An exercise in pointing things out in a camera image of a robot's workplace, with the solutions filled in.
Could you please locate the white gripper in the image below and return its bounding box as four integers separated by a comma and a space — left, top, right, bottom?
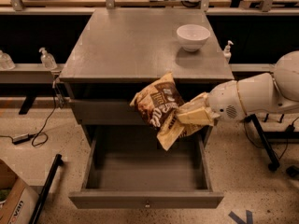
176, 80, 246, 126

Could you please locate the brown chip bag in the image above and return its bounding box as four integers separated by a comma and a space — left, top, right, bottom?
130, 73, 203, 150

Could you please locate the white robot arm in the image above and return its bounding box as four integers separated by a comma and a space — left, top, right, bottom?
176, 51, 299, 125

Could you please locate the closed grey upper drawer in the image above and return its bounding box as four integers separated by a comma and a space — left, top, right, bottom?
70, 99, 145, 125

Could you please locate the open grey lower drawer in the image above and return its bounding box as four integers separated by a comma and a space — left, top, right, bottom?
69, 125, 224, 209

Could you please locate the grey drawer cabinet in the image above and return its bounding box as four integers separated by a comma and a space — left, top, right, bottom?
58, 7, 235, 147

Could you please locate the white ceramic bowl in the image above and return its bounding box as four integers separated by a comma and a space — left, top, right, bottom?
177, 24, 210, 52

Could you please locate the black stand leg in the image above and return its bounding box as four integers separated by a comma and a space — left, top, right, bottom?
245, 114, 280, 172

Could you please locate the blue floor tape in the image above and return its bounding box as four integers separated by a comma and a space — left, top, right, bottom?
228, 209, 254, 224

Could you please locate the black metal bar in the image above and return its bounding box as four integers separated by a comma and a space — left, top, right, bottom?
29, 154, 64, 224

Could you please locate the clear sanitizer pump bottle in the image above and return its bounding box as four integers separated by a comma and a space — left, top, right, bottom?
39, 48, 57, 70

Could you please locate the cardboard box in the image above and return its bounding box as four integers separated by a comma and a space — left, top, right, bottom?
0, 160, 38, 224

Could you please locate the black power adapter with cable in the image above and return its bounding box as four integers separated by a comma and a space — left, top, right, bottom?
1, 79, 61, 147

